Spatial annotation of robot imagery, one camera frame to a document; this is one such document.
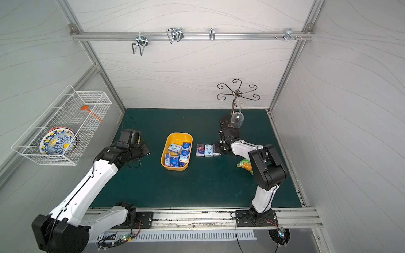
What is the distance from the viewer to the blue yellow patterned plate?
594 millimetres

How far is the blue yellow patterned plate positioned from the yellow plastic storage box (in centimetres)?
42

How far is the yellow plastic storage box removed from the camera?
0.90 meters
